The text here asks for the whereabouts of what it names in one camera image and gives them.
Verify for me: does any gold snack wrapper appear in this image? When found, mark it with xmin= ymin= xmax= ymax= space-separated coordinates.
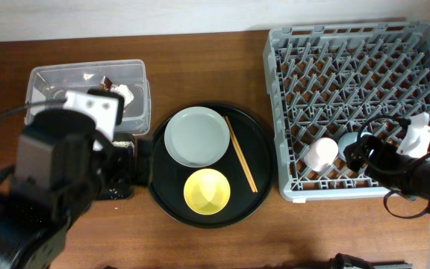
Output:
xmin=99 ymin=76 xmax=113 ymax=92

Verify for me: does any black rectangular waste tray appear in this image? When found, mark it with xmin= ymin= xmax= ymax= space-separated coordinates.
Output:
xmin=97 ymin=133 xmax=136 ymax=201

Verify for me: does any yellow bowl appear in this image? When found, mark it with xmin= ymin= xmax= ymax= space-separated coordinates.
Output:
xmin=183 ymin=168 xmax=231 ymax=215

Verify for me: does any clear plastic waste bin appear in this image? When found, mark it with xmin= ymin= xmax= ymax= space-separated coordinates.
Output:
xmin=25 ymin=59 xmax=152 ymax=136

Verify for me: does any white tissue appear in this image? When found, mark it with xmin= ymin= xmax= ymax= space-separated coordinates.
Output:
xmin=110 ymin=84 xmax=134 ymax=108

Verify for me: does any round black serving tray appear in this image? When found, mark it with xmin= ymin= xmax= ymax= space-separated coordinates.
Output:
xmin=148 ymin=102 xmax=277 ymax=229

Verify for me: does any black object at bottom edge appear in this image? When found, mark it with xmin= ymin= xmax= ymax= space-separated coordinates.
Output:
xmin=327 ymin=253 xmax=414 ymax=269

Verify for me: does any grey plastic dishwasher rack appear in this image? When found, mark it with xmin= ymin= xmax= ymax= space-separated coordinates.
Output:
xmin=263 ymin=22 xmax=430 ymax=202

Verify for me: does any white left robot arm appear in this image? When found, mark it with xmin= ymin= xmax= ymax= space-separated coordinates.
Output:
xmin=0 ymin=109 xmax=153 ymax=268

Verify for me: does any wooden chopstick right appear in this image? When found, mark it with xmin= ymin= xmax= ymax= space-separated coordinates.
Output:
xmin=225 ymin=115 xmax=259 ymax=193

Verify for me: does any light blue cup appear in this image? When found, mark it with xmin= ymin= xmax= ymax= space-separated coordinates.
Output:
xmin=338 ymin=132 xmax=358 ymax=159

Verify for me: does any pink cup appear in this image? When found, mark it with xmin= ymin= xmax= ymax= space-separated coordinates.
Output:
xmin=303 ymin=137 xmax=338 ymax=172

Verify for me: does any grey ceramic plate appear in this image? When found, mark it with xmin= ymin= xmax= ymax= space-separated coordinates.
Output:
xmin=163 ymin=106 xmax=230 ymax=168

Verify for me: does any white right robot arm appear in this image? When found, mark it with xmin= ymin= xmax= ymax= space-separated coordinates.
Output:
xmin=343 ymin=113 xmax=430 ymax=267

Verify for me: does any food scraps pile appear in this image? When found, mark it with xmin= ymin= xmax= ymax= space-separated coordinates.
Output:
xmin=113 ymin=140 xmax=134 ymax=149

